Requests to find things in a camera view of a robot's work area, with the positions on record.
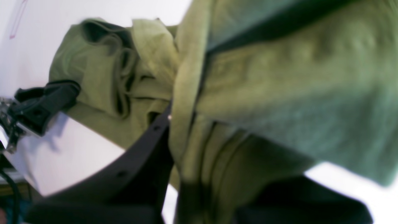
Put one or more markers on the olive green T-shirt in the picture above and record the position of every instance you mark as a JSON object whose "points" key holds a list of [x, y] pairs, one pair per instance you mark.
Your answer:
{"points": [[261, 91]]}

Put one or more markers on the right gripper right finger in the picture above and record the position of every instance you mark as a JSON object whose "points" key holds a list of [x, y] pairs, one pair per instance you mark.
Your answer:
{"points": [[302, 201]]}

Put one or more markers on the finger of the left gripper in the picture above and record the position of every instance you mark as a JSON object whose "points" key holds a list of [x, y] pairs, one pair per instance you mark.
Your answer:
{"points": [[34, 108]]}

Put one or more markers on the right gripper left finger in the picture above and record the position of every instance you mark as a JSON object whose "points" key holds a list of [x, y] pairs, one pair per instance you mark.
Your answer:
{"points": [[131, 190]]}

